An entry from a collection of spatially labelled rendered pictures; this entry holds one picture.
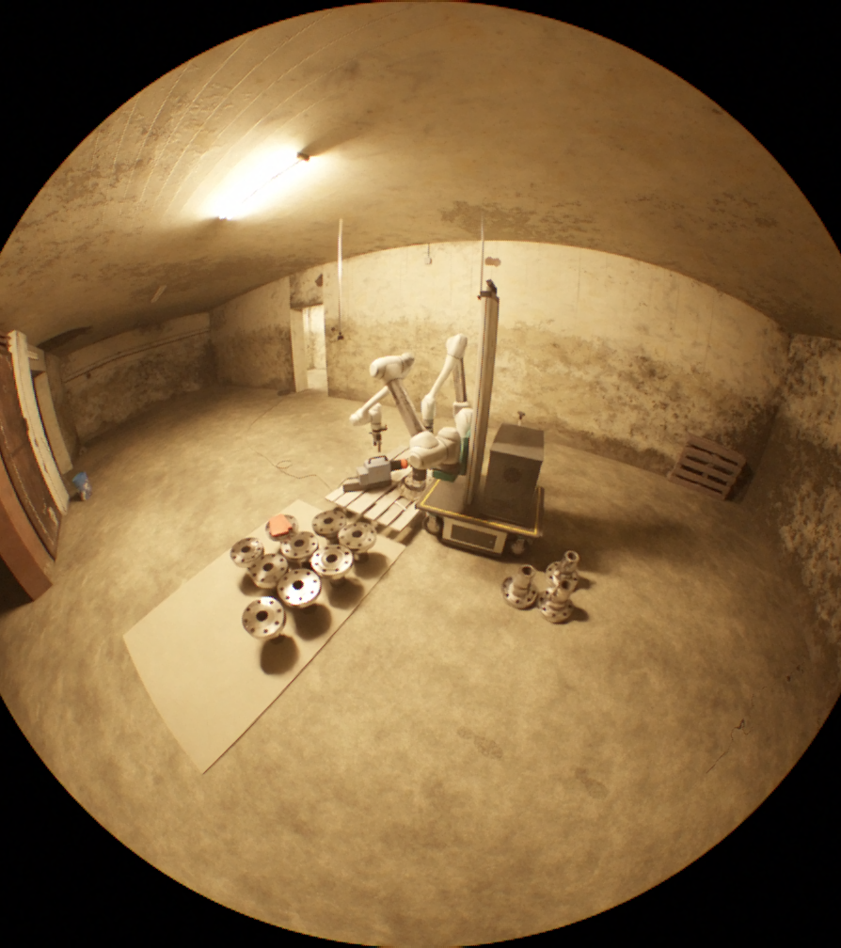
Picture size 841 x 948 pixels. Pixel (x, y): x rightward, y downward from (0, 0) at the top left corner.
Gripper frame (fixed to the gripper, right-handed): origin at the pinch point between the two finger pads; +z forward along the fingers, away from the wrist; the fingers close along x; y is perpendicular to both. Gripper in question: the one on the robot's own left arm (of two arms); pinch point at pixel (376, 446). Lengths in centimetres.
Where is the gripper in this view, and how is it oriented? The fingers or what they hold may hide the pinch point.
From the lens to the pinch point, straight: 240.8
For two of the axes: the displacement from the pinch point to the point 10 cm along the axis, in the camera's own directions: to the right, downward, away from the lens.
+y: -9.1, 1.9, -3.7
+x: 4.2, 4.7, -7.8
